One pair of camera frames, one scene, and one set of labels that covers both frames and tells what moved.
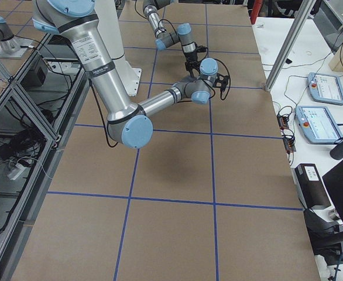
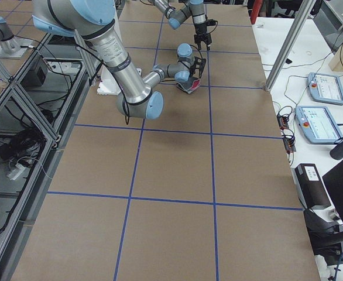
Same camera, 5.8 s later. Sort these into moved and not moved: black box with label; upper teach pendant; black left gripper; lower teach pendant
Moved: black left gripper
Not moved: black box with label; lower teach pendant; upper teach pendant
